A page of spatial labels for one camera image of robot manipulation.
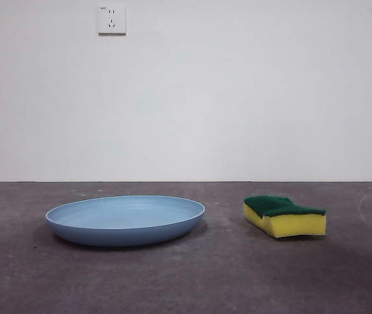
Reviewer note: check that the light blue round plate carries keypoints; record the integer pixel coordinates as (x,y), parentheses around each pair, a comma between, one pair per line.
(123,225)

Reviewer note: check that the green and yellow sponge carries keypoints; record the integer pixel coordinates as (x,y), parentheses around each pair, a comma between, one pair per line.
(290,225)

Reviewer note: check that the white wall socket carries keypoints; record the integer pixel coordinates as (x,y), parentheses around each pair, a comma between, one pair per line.
(112,19)

